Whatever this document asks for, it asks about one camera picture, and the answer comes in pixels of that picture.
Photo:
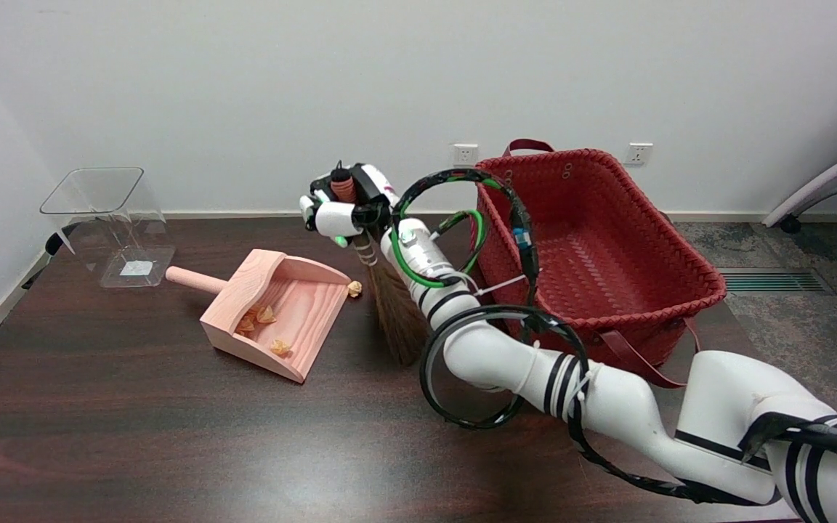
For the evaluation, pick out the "wooden dustpan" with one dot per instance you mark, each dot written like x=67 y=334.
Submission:
x=280 y=312

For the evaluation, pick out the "metal floor vent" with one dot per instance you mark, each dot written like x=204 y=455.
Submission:
x=774 y=280

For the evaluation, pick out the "clear acrylic container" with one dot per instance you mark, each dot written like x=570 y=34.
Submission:
x=110 y=218

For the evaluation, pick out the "office chair base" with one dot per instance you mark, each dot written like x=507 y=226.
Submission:
x=825 y=178

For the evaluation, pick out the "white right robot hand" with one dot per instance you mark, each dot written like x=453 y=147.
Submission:
x=335 y=216

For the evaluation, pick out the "black stand foot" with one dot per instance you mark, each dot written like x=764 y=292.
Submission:
x=55 y=243

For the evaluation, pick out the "brown straw hand broom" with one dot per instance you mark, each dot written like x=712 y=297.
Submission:
x=397 y=312

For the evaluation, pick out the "red woven basket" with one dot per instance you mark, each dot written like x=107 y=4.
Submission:
x=607 y=247

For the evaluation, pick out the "white wall outlet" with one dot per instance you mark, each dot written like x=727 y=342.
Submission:
x=639 y=153
x=466 y=154

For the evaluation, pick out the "yellow paper ball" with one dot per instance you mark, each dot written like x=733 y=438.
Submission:
x=245 y=324
x=280 y=347
x=266 y=314
x=354 y=289

